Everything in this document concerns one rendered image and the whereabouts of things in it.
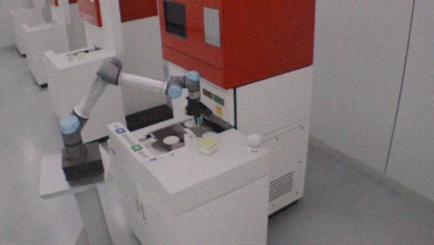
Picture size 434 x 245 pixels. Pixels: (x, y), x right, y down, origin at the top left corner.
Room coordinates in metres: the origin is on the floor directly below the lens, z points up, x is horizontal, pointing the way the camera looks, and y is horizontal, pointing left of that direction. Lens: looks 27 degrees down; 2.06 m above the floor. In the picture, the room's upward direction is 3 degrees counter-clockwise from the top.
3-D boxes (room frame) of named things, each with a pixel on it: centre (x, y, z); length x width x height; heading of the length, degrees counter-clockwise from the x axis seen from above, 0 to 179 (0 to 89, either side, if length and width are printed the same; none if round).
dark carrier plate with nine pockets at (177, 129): (2.10, 0.19, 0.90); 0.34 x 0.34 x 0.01; 33
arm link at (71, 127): (1.90, 0.86, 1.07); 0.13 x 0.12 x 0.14; 2
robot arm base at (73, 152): (1.89, 0.86, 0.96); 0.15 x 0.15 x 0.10
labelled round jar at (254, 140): (1.75, -0.21, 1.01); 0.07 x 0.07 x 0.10
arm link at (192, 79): (2.06, 0.12, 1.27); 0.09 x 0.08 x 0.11; 92
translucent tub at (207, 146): (1.77, 0.05, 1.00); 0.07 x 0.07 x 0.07; 52
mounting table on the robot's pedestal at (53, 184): (1.88, 0.88, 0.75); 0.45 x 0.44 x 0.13; 110
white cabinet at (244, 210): (1.98, 0.23, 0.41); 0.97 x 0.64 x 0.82; 33
